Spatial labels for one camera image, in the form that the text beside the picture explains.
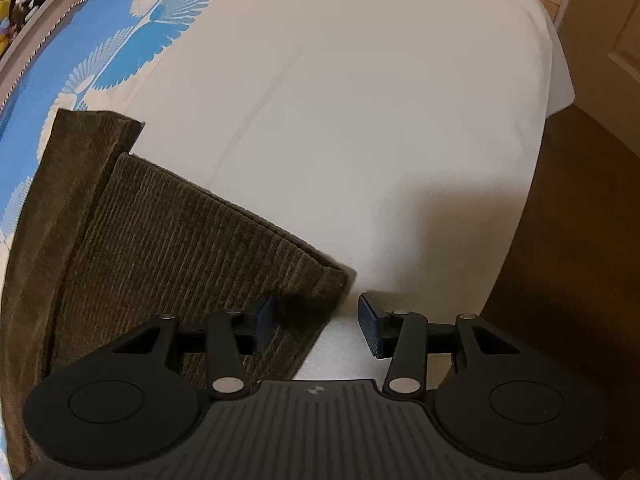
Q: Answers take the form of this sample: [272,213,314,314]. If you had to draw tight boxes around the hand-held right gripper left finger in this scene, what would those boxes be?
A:
[102,294,280,402]

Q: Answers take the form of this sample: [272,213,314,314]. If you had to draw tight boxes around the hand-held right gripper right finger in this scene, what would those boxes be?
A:
[357,293,505,402]

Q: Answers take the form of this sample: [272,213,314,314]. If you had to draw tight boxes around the brown corduroy pants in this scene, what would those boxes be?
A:
[0,107,351,471]

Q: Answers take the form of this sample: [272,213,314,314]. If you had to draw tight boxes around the blue white printed bedsheet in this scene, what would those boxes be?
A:
[0,0,575,383]

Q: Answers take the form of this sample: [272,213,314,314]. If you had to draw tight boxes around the beige cabinet door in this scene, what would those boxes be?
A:
[557,0,640,133]

